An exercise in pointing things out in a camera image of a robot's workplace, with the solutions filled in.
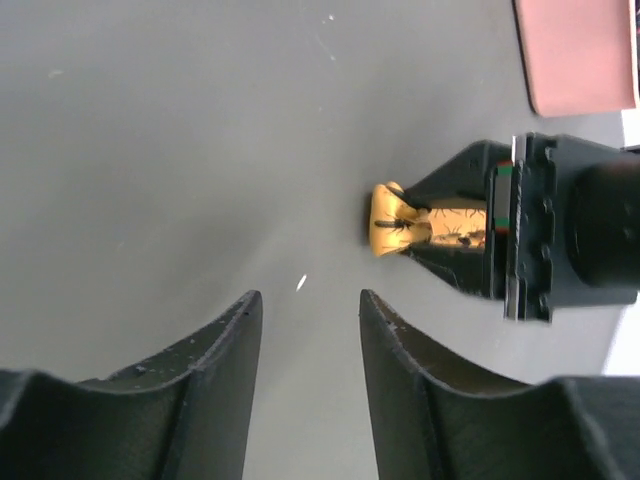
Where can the pink compartment organizer box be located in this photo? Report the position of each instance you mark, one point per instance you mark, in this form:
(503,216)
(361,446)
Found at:
(579,57)

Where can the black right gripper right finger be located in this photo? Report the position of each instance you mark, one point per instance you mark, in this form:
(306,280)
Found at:
(437,415)

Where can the yellow patterned necktie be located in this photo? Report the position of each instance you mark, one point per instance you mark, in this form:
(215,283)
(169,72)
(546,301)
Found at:
(394,225)

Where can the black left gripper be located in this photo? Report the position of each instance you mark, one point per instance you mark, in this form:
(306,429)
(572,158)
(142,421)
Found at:
(569,210)

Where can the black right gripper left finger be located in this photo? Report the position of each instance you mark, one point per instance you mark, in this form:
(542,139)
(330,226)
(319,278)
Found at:
(183,413)

